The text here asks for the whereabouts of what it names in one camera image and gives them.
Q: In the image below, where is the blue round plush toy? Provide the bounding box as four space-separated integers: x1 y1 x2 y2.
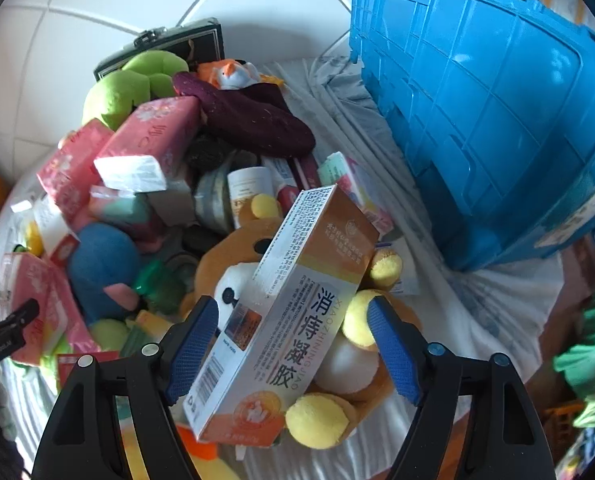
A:
67 222 141 325

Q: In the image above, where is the brown teddy bear plush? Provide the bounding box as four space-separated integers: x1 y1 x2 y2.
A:
195 194 418 450

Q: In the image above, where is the pink tissue pack upper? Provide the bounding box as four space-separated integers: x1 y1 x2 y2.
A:
94 96 201 193

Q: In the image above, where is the pink green small box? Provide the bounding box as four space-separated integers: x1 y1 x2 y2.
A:
318 152 395 236

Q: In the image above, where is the pink tissue pack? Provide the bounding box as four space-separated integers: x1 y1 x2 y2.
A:
94 96 201 193
37 118 114 222

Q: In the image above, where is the orange white medicine box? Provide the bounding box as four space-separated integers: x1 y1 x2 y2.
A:
184 185 378 448

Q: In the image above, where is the tape roll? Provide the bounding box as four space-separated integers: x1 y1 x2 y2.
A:
193 152 236 235

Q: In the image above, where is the light green ball plush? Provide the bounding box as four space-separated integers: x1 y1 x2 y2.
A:
88 318 129 352

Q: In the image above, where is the white medicine bottle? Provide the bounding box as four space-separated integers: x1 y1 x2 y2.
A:
227 166 273 229

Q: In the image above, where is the blue plastic crate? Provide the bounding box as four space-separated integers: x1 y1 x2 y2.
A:
349 0 595 272

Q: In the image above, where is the green plush toy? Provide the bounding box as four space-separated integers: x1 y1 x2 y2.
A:
81 50 189 131

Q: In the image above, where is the pink tissue pack left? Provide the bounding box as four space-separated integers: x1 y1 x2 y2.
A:
37 118 114 222

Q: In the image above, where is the black framed box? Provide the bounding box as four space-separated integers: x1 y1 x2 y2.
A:
93 18 224 80

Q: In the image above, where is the orange white penguin plush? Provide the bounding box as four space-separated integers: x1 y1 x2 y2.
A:
196 58 284 90

